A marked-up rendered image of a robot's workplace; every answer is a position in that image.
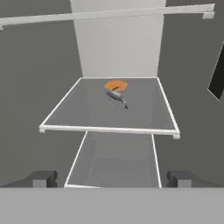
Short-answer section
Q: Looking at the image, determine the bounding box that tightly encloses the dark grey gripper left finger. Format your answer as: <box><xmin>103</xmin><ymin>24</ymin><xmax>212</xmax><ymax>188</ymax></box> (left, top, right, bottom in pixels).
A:
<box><xmin>0</xmin><ymin>170</ymin><xmax>59</xmax><ymax>188</ymax></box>

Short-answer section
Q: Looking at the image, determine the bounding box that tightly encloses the grey fish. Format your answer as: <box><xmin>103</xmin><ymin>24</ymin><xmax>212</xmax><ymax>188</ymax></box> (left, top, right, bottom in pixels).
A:
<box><xmin>105</xmin><ymin>90</ymin><xmax>130</xmax><ymax>111</ymax></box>

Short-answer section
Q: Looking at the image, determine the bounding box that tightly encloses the orange round fruit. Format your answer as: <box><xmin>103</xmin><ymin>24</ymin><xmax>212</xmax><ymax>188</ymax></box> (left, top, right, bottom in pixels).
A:
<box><xmin>103</xmin><ymin>80</ymin><xmax>130</xmax><ymax>93</ymax></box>

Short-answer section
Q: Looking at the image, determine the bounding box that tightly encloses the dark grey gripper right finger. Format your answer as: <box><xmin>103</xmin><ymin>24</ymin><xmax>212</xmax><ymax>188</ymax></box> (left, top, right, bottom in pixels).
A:
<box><xmin>166</xmin><ymin>170</ymin><xmax>221</xmax><ymax>188</ymax></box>

